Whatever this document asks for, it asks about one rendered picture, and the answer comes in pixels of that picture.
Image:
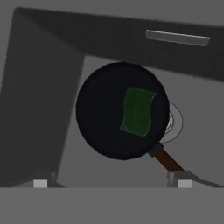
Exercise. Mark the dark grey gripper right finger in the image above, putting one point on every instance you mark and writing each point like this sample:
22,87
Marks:
182,178

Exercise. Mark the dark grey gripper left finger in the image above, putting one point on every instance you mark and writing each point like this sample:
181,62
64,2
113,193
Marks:
40,183

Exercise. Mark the green sponge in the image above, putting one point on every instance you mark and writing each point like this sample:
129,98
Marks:
137,111

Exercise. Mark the grey hob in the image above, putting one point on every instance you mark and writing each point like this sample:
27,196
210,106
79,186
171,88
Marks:
186,122

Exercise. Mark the dark grey cupboard front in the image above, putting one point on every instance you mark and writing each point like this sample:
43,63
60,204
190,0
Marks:
122,38

